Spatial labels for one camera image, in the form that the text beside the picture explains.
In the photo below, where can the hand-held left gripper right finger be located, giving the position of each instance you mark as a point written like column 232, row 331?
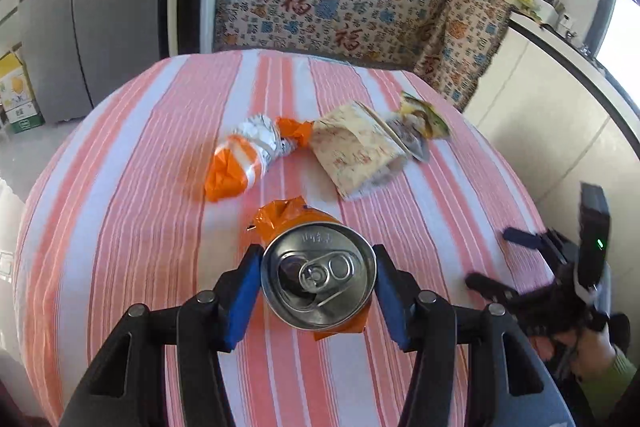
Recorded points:
column 392, row 302

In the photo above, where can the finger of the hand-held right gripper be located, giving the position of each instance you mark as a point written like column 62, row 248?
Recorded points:
column 492, row 292
column 525, row 239

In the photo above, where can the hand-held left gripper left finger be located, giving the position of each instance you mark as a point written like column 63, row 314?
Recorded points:
column 245, row 302

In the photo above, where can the orange drink can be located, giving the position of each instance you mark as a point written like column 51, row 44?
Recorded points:
column 320, row 272

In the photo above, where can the person's right forearm green sleeve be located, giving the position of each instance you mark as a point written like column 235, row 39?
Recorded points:
column 610, row 387

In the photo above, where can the person's right hand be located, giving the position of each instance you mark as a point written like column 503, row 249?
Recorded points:
column 595, row 357

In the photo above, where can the white kitchen cabinet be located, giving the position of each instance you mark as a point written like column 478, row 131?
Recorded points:
column 540, row 117

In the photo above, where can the pink striped tablecloth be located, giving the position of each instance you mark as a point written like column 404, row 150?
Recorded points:
column 150, row 207

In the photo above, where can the orange and white plastic bag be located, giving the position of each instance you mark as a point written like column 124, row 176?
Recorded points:
column 235, row 167

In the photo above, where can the grey foil wrapper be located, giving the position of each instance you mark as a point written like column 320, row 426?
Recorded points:
column 412, row 142

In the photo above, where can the green snack packet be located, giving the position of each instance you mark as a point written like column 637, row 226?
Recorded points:
column 430, row 117

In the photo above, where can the beige paper bag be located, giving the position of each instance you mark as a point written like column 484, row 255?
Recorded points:
column 350, row 152

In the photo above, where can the bright window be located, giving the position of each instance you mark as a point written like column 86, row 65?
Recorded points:
column 620, row 32

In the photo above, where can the yellow and green cardboard box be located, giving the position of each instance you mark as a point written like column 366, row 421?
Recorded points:
column 17, row 97

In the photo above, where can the grey refrigerator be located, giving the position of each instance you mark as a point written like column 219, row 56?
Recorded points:
column 100, row 7

